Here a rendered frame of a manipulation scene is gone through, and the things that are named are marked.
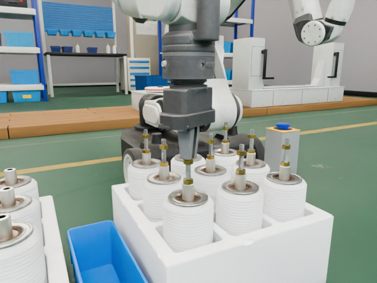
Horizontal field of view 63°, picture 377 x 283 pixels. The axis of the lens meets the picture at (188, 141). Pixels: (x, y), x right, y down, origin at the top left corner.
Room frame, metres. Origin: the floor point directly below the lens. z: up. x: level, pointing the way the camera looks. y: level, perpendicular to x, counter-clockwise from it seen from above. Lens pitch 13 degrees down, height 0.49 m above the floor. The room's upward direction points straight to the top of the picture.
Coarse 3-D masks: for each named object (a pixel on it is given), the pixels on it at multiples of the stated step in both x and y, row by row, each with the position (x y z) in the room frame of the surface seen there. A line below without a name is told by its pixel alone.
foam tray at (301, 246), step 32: (128, 192) 0.77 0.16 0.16; (128, 224) 0.63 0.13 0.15; (160, 224) 0.56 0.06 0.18; (288, 224) 0.56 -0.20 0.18; (320, 224) 0.58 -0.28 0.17; (160, 256) 0.46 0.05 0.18; (192, 256) 0.45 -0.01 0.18; (224, 256) 0.48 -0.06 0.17; (256, 256) 0.51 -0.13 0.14; (288, 256) 0.54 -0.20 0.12; (320, 256) 0.59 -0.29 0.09
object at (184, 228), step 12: (168, 204) 0.51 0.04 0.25; (204, 204) 0.50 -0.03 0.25; (168, 216) 0.50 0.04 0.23; (180, 216) 0.48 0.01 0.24; (192, 216) 0.48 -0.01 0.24; (204, 216) 0.49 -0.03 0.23; (168, 228) 0.50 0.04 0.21; (180, 228) 0.48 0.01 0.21; (192, 228) 0.48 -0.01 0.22; (204, 228) 0.49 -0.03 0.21; (168, 240) 0.50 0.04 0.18; (180, 240) 0.48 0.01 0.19; (192, 240) 0.48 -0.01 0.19; (204, 240) 0.49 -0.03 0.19; (180, 252) 0.48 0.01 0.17
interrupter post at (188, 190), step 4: (184, 184) 0.52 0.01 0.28; (192, 184) 0.52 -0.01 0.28; (184, 188) 0.52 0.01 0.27; (188, 188) 0.52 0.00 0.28; (192, 188) 0.52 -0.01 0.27; (184, 192) 0.52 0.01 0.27; (188, 192) 0.52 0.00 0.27; (192, 192) 0.52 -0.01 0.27; (184, 196) 0.52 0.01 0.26; (188, 196) 0.52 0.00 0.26; (192, 196) 0.52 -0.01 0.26; (188, 200) 0.52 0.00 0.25
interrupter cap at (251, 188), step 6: (228, 180) 0.61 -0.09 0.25; (234, 180) 0.61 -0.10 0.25; (246, 180) 0.61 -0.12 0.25; (222, 186) 0.58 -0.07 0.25; (228, 186) 0.58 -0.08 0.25; (234, 186) 0.59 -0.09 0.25; (246, 186) 0.59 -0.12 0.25; (252, 186) 0.58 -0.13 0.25; (258, 186) 0.58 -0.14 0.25; (228, 192) 0.56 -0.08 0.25; (234, 192) 0.55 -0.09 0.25; (240, 192) 0.55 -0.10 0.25; (246, 192) 0.55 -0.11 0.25; (252, 192) 0.55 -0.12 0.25
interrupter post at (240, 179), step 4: (236, 176) 0.58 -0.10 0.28; (240, 176) 0.57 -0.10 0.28; (244, 176) 0.57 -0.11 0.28; (236, 180) 0.58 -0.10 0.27; (240, 180) 0.57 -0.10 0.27; (244, 180) 0.57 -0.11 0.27; (236, 184) 0.58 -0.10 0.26; (240, 184) 0.57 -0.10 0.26; (244, 184) 0.57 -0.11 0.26; (236, 188) 0.58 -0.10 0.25; (240, 188) 0.57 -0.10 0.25; (244, 188) 0.57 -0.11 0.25
